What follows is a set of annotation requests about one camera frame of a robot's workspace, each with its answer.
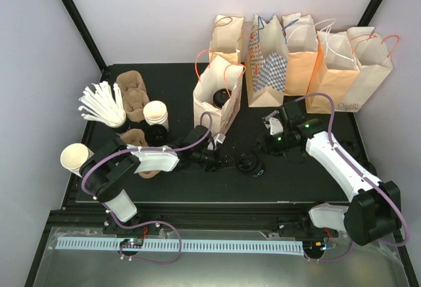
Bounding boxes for single black paper cup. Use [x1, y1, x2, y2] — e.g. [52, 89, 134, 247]
[251, 163, 265, 177]

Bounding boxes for Cream Bear paper bag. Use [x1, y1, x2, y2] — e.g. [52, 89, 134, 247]
[193, 55, 245, 135]

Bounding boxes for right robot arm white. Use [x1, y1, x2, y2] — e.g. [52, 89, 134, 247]
[263, 101, 403, 246]

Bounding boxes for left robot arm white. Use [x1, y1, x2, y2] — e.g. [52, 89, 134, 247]
[79, 124, 227, 234]

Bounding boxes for blue checkered paper bag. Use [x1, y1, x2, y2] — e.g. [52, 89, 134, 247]
[245, 14, 289, 107]

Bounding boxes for orange bag behind right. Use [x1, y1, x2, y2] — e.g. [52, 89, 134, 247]
[305, 19, 360, 114]

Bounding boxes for back pulp cup carrier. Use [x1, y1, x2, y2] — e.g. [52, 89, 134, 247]
[116, 70, 150, 122]

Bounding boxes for white wrapped straws bundle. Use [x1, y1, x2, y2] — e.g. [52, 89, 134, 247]
[78, 82, 126, 128]

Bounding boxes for plain beige paper bag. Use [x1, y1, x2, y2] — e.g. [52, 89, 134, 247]
[209, 14, 244, 63]

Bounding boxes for right Cream Bear bag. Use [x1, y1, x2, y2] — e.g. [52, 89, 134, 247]
[335, 26, 400, 113]

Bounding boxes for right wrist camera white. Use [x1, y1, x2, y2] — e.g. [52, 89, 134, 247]
[263, 110, 284, 136]

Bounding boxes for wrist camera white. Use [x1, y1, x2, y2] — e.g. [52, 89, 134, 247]
[263, 110, 284, 136]
[214, 133, 226, 145]

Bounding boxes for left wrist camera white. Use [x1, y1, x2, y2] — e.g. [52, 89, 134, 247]
[214, 133, 226, 145]

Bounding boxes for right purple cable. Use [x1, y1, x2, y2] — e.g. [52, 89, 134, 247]
[291, 92, 410, 263]

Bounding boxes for purple cable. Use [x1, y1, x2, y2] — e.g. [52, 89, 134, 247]
[291, 92, 410, 263]
[81, 112, 213, 263]

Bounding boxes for orange bag white handles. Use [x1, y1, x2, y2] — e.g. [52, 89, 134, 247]
[282, 13, 318, 96]

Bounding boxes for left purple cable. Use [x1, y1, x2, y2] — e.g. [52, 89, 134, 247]
[81, 112, 213, 263]

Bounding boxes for pale blue cable duct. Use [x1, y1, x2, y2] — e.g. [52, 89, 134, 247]
[55, 237, 304, 256]

